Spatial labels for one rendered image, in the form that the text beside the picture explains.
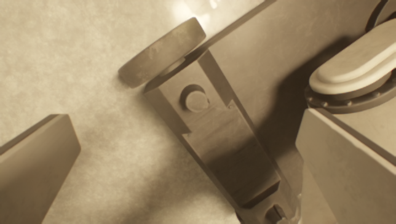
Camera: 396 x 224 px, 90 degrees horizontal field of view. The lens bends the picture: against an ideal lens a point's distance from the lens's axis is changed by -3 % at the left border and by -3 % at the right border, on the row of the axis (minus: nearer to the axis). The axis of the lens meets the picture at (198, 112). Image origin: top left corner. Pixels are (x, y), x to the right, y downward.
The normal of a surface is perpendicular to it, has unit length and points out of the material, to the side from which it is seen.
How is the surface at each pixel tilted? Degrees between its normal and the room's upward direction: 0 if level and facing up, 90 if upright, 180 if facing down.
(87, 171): 0
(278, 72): 0
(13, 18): 0
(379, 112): 90
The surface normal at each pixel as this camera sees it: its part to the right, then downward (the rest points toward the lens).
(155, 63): 0.02, 0.43
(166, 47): 0.26, 0.20
